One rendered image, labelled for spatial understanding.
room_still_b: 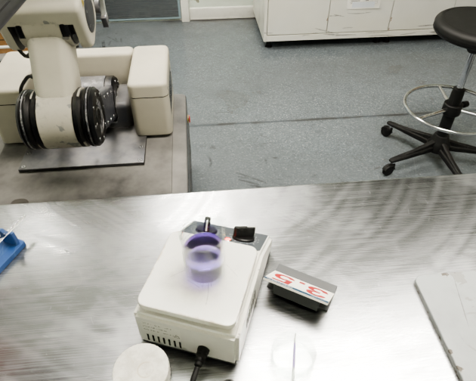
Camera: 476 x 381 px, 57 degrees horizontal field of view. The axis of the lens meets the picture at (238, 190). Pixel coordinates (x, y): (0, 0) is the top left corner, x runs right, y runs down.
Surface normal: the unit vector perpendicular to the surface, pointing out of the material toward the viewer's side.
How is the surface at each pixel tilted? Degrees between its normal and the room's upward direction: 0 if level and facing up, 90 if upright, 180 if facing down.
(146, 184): 0
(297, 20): 90
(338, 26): 90
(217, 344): 90
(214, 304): 0
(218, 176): 0
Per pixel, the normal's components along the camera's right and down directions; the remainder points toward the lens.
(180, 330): -0.26, 0.65
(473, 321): 0.00, -0.74
